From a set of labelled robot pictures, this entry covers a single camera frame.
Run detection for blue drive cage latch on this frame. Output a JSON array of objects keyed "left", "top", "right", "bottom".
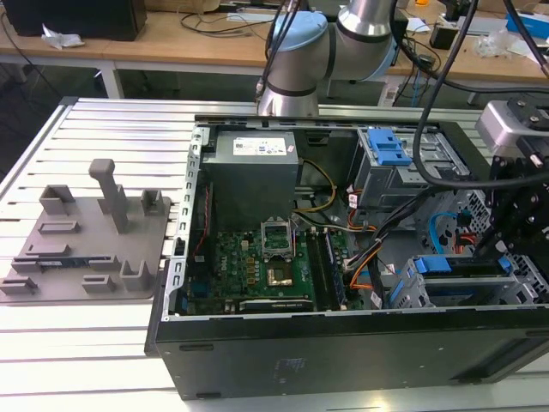
[{"left": 367, "top": 128, "right": 413, "bottom": 167}]

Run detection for green motherboard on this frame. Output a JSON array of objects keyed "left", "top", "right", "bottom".
[{"left": 186, "top": 229, "right": 361, "bottom": 313}]

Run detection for small black box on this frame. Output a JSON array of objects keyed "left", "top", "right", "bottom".
[{"left": 429, "top": 23, "right": 458, "bottom": 50}]

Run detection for grey drive cage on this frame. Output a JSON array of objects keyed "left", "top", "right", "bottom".
[{"left": 350, "top": 126, "right": 477, "bottom": 212}]

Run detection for RAM stick in slot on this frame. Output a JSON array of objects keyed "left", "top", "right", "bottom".
[{"left": 322, "top": 231, "right": 347, "bottom": 311}]

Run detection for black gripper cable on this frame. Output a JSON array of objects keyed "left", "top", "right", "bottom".
[{"left": 416, "top": 0, "right": 549, "bottom": 191}]

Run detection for blue disk wire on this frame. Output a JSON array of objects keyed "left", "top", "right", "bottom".
[{"left": 430, "top": 211, "right": 456, "bottom": 258}]

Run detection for clear plastic bag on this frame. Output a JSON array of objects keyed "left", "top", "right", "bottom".
[{"left": 475, "top": 30, "right": 521, "bottom": 58}]

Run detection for wooden desk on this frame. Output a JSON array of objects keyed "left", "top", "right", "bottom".
[{"left": 0, "top": 0, "right": 549, "bottom": 104}]

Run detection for black open PC case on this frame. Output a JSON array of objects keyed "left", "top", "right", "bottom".
[{"left": 143, "top": 112, "right": 549, "bottom": 401}]

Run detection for RAM stick with blue label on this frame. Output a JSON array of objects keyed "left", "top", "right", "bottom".
[{"left": 37, "top": 257, "right": 92, "bottom": 270}]

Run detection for CPU socket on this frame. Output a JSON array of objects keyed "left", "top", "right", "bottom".
[{"left": 264, "top": 264, "right": 295, "bottom": 289}]

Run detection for crumpled white paper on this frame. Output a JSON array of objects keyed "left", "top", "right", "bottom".
[{"left": 40, "top": 23, "right": 86, "bottom": 49}]

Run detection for metal socket cover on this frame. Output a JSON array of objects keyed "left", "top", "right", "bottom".
[{"left": 260, "top": 218, "right": 299, "bottom": 260}]

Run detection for grey power supply unit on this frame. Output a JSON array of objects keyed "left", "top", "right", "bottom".
[{"left": 201, "top": 130, "right": 299, "bottom": 218}]

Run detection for yellow black power wire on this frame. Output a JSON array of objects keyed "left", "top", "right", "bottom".
[{"left": 292, "top": 159, "right": 338, "bottom": 214}]

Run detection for grey parts rack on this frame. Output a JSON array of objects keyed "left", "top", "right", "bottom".
[{"left": 0, "top": 158, "right": 173, "bottom": 305}]

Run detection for black graphics card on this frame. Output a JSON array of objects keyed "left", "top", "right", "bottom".
[{"left": 238, "top": 298, "right": 314, "bottom": 313}]

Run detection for orange wire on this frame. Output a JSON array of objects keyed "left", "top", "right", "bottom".
[{"left": 349, "top": 257, "right": 372, "bottom": 295}]

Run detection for blue cardboard box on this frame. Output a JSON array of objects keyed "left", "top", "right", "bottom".
[{"left": 505, "top": 10, "right": 549, "bottom": 34}]

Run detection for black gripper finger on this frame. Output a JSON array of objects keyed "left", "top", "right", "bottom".
[{"left": 474, "top": 222, "right": 514, "bottom": 265}]

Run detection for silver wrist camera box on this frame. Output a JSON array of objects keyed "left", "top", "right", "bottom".
[{"left": 474, "top": 100, "right": 531, "bottom": 155}]

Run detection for red disk wire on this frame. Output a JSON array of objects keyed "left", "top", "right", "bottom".
[{"left": 453, "top": 231, "right": 480, "bottom": 255}]

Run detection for black braided cable bundle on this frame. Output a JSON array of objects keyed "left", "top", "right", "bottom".
[{"left": 349, "top": 188, "right": 430, "bottom": 271}]

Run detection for grey disk bay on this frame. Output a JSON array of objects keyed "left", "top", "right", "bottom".
[{"left": 385, "top": 256, "right": 549, "bottom": 309}]

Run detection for white paper sheet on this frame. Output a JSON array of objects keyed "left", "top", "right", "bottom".
[{"left": 404, "top": 16, "right": 431, "bottom": 33}]

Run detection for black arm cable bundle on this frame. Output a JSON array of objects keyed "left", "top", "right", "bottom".
[{"left": 256, "top": 0, "right": 301, "bottom": 102}]

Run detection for large black box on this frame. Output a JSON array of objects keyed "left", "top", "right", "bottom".
[{"left": 7, "top": 0, "right": 148, "bottom": 42}]

